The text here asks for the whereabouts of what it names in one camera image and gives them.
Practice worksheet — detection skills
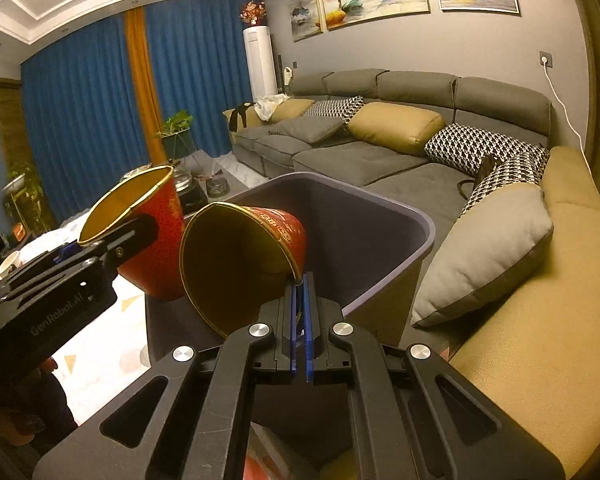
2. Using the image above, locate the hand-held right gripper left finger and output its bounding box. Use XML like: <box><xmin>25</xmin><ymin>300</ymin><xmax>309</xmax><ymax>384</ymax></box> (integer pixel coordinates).
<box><xmin>32</xmin><ymin>280</ymin><xmax>303</xmax><ymax>480</ymax></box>

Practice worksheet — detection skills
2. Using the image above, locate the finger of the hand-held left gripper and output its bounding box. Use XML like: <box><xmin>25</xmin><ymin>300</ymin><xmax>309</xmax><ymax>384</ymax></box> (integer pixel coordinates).
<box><xmin>0</xmin><ymin>214</ymin><xmax>159</xmax><ymax>306</ymax></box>
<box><xmin>10</xmin><ymin>242</ymin><xmax>78</xmax><ymax>281</ymax></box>

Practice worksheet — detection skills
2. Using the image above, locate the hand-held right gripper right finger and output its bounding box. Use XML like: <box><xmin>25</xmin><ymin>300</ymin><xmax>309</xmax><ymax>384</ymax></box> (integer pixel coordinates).
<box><xmin>304</xmin><ymin>274</ymin><xmax>566</xmax><ymax>480</ymax></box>

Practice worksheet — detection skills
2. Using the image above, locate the red paper cup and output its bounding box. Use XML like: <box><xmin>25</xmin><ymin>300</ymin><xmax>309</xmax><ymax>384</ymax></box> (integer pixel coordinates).
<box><xmin>77</xmin><ymin>165</ymin><xmax>186</xmax><ymax>303</ymax></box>
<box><xmin>179</xmin><ymin>202</ymin><xmax>308</xmax><ymax>339</ymax></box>

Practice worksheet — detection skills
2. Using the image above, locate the grey plastic bin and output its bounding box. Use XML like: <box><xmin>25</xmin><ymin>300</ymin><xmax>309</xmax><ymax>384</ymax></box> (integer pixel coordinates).
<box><xmin>142</xmin><ymin>172</ymin><xmax>437</xmax><ymax>466</ymax></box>

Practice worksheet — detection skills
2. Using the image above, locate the person's left hand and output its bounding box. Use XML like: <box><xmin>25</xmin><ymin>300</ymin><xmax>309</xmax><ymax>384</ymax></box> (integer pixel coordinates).
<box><xmin>0</xmin><ymin>360</ymin><xmax>79</xmax><ymax>453</ymax></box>

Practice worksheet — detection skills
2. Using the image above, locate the patterned white tablecloth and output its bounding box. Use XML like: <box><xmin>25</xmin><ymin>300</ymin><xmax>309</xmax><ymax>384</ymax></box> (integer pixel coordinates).
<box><xmin>0</xmin><ymin>220</ymin><xmax>153</xmax><ymax>428</ymax></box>

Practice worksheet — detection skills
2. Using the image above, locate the trailing potted plant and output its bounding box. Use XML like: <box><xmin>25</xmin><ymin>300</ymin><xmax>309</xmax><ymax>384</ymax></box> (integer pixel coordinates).
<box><xmin>2</xmin><ymin>160</ymin><xmax>46</xmax><ymax>233</ymax></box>

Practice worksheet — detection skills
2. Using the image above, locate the potted plant on metal stand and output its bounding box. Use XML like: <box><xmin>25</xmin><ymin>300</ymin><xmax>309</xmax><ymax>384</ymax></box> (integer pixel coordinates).
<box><xmin>156</xmin><ymin>110</ymin><xmax>198</xmax><ymax>161</ymax></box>

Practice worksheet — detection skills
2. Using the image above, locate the blue curtain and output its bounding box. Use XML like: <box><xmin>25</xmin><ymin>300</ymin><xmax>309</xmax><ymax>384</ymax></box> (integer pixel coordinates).
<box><xmin>20</xmin><ymin>10</ymin><xmax>148</xmax><ymax>221</ymax></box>
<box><xmin>142</xmin><ymin>0</ymin><xmax>268</xmax><ymax>158</ymax></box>

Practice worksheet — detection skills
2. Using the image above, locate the orange curtain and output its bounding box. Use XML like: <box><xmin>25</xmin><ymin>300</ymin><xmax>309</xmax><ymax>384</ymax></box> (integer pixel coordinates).
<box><xmin>124</xmin><ymin>7</ymin><xmax>168</xmax><ymax>166</ymax></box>

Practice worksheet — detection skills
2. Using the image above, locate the black cloth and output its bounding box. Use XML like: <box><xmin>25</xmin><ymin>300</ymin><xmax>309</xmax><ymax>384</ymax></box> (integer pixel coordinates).
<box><xmin>228</xmin><ymin>102</ymin><xmax>256</xmax><ymax>131</ymax></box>

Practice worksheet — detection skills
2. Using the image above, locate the white cloth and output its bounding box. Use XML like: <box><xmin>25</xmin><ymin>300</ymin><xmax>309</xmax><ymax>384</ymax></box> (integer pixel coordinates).
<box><xmin>254</xmin><ymin>92</ymin><xmax>288</xmax><ymax>122</ymax></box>

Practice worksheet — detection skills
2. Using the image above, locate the big grey cushion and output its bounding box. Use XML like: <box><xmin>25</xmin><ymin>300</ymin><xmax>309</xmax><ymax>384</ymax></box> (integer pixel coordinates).
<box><xmin>410</xmin><ymin>182</ymin><xmax>554</xmax><ymax>329</ymax></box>

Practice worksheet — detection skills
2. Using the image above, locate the small yellow cushion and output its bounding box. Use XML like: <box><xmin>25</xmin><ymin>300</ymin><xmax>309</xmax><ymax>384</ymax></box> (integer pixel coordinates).
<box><xmin>269</xmin><ymin>98</ymin><xmax>315</xmax><ymax>125</ymax></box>

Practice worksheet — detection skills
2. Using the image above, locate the flat grey cushion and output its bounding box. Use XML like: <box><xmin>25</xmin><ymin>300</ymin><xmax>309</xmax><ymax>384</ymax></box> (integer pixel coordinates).
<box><xmin>267</xmin><ymin>116</ymin><xmax>347</xmax><ymax>143</ymax></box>

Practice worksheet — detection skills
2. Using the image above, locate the white standing air conditioner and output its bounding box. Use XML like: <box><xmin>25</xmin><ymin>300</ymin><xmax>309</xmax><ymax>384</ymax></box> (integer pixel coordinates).
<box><xmin>243</xmin><ymin>26</ymin><xmax>278</xmax><ymax>98</ymax></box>

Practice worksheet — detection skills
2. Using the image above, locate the big yellow cushion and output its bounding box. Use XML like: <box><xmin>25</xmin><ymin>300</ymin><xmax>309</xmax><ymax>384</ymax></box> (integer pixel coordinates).
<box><xmin>347</xmin><ymin>102</ymin><xmax>446</xmax><ymax>156</ymax></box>

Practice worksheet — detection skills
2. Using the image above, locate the black white patterned cushion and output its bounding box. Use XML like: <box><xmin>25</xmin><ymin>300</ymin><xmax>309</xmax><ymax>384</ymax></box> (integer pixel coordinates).
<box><xmin>305</xmin><ymin>96</ymin><xmax>367</xmax><ymax>123</ymax></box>
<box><xmin>460</xmin><ymin>149</ymin><xmax>551</xmax><ymax>216</ymax></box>
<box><xmin>424</xmin><ymin>123</ymin><xmax>543</xmax><ymax>177</ymax></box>

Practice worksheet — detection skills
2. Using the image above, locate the large yellow backrest cushion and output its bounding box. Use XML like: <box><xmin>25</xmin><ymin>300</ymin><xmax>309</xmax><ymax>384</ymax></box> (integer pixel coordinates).
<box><xmin>447</xmin><ymin>146</ymin><xmax>600</xmax><ymax>480</ymax></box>

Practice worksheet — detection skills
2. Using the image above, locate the red flower ornament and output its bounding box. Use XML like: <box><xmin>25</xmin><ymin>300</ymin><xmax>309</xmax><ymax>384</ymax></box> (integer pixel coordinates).
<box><xmin>240</xmin><ymin>1</ymin><xmax>267</xmax><ymax>28</ymax></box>

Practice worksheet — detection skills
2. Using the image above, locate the small landscape painting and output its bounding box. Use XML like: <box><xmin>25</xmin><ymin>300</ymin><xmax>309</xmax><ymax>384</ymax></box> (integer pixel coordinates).
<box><xmin>285</xmin><ymin>0</ymin><xmax>326</xmax><ymax>42</ymax></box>

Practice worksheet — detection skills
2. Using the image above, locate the white cable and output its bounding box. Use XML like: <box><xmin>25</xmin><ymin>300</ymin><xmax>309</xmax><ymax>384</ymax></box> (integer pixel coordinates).
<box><xmin>544</xmin><ymin>62</ymin><xmax>593</xmax><ymax>176</ymax></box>

